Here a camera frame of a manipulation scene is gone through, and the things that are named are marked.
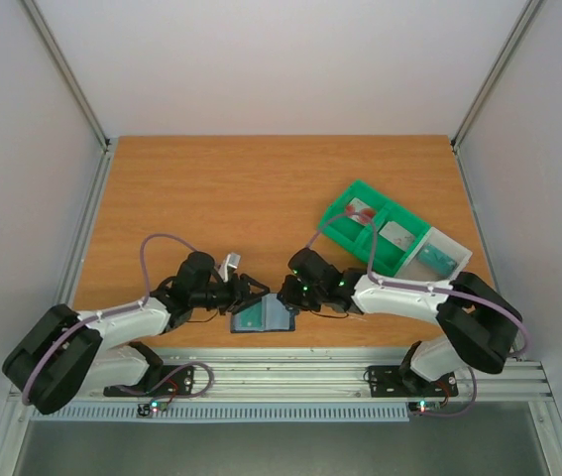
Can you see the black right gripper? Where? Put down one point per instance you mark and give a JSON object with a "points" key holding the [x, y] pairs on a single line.
{"points": [[290, 293]]}

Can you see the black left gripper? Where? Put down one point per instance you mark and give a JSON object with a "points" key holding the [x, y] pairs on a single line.
{"points": [[240, 292]]}

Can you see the dark blue card holder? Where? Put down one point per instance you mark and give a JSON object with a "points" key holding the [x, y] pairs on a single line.
{"points": [[269, 314]]}

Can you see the teal card with stripe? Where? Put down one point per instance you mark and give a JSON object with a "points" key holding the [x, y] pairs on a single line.
{"points": [[249, 320]]}

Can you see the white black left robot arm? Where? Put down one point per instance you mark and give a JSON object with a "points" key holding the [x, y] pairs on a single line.
{"points": [[69, 352]]}

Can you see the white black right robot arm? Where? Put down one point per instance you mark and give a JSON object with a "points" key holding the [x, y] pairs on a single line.
{"points": [[478, 326]]}

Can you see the white card with red circles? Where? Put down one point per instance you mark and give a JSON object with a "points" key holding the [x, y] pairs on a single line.
{"points": [[360, 211]]}

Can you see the grey white card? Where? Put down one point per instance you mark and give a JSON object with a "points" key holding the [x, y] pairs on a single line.
{"points": [[397, 235]]}

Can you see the green plastic bin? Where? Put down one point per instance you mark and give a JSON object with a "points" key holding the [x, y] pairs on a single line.
{"points": [[352, 231]]}

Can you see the white translucent plastic bin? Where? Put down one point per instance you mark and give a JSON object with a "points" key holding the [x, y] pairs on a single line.
{"points": [[411, 269]]}

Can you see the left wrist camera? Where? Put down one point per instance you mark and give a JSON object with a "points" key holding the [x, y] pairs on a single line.
{"points": [[229, 265]]}

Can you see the aluminium frame rail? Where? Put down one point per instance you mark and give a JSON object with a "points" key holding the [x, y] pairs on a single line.
{"points": [[333, 374]]}

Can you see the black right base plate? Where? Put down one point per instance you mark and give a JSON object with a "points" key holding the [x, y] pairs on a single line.
{"points": [[385, 381]]}

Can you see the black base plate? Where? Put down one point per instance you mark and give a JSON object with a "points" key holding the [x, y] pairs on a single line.
{"points": [[385, 381], [157, 382]]}

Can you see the grey slotted cable duct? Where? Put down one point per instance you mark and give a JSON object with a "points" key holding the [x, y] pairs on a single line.
{"points": [[192, 412]]}

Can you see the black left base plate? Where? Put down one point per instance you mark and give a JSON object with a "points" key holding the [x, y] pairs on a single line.
{"points": [[157, 382]]}

